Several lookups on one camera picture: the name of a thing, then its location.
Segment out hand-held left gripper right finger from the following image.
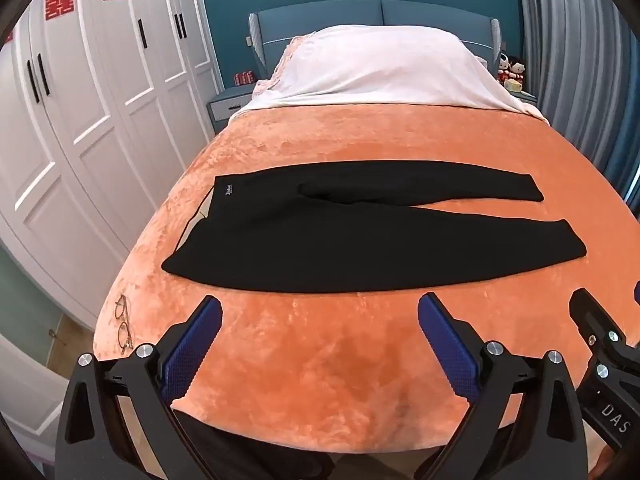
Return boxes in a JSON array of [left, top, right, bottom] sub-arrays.
[[415, 291, 589, 480]]

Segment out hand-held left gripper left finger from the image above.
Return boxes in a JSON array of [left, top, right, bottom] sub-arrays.
[[54, 294, 224, 480]]

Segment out black pants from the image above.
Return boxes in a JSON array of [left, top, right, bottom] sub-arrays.
[[161, 160, 587, 294]]

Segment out orange plush blanket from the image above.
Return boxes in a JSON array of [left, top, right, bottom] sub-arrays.
[[94, 102, 640, 453]]

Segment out white door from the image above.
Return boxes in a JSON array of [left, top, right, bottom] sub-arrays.
[[0, 330, 76, 467]]

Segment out grey blue curtain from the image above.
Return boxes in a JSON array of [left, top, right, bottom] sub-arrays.
[[515, 0, 640, 201]]

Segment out white wardrobe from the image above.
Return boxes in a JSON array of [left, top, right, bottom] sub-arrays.
[[0, 0, 221, 331]]

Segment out blue grey nightstand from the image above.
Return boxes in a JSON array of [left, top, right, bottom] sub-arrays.
[[207, 87, 256, 134]]

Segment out pink lace cloth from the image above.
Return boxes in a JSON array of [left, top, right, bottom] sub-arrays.
[[252, 32, 313, 103]]

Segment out blue padded bed headboard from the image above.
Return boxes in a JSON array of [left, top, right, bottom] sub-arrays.
[[248, 0, 501, 81]]

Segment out thin frame eyeglasses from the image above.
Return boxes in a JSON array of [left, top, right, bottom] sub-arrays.
[[115, 295, 135, 350]]

